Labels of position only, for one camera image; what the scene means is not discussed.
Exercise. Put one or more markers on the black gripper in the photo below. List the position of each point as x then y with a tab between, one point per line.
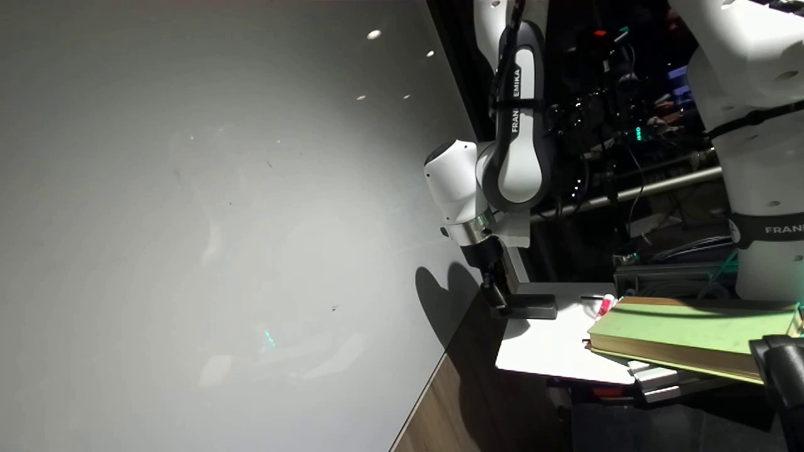
488	260

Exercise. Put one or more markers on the black whiteboard eraser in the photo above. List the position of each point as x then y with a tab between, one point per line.
526	307

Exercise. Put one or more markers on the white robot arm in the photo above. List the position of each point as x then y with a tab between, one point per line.
487	188

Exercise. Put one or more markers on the large white whiteboard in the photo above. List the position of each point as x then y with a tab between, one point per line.
215	226

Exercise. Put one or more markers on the small white tray board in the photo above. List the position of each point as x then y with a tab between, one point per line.
558	344

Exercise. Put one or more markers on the red white marker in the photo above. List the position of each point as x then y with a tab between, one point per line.
602	304

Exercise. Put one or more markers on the green book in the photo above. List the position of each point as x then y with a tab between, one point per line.
708	336

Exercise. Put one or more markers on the metal rail bar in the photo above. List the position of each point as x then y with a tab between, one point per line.
631	194

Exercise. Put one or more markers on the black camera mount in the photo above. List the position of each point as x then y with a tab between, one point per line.
781	361

